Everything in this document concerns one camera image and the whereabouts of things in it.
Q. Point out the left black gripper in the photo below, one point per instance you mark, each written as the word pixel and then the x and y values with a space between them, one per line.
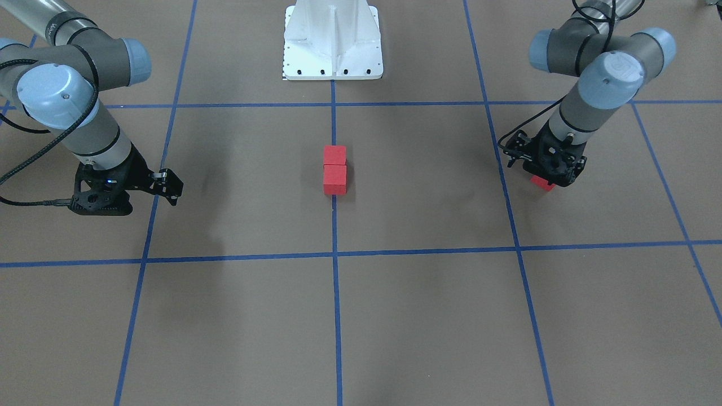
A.
pixel 516 153

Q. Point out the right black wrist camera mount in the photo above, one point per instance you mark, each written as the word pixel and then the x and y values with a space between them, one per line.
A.
pixel 88 203

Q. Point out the red cube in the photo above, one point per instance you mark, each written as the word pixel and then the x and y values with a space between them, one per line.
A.
pixel 542 183
pixel 334 155
pixel 335 179

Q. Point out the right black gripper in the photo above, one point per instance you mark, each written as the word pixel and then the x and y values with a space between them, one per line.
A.
pixel 133 170

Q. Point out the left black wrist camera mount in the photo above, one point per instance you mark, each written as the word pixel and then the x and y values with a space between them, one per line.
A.
pixel 518 146

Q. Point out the white camera stand post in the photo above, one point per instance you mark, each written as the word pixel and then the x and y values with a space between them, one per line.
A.
pixel 332 40

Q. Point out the brown paper table mat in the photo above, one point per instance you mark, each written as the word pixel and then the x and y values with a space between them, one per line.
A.
pixel 440 278

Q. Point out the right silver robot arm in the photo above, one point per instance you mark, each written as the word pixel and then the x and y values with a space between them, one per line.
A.
pixel 59 87

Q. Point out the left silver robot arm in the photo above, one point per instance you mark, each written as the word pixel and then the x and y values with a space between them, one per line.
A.
pixel 610 71

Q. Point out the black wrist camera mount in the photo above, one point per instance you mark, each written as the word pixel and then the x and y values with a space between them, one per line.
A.
pixel 88 203
pixel 518 146

